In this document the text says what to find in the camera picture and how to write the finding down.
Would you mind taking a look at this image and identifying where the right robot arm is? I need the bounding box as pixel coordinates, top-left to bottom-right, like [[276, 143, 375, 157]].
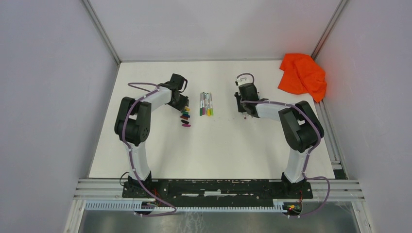
[[234, 81, 325, 198]]

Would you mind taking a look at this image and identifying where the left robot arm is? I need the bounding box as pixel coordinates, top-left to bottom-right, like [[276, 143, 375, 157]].
[[114, 73, 189, 198]]

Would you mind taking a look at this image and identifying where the marker with green cap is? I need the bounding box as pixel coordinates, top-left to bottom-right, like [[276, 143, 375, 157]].
[[200, 92, 205, 116]]

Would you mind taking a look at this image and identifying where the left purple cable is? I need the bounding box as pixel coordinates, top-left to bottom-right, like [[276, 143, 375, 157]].
[[121, 82, 178, 217]]

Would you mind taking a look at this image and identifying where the orange cloth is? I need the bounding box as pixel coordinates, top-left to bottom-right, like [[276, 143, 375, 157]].
[[278, 53, 327, 102]]

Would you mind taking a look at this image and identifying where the aluminium frame rail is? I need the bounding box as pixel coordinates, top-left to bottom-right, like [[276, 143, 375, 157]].
[[74, 179, 365, 201]]

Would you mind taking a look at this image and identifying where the white cable duct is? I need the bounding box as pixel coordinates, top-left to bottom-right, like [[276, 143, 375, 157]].
[[84, 200, 286, 213]]

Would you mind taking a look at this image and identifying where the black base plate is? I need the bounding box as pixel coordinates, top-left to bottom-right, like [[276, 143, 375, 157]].
[[122, 179, 313, 208]]

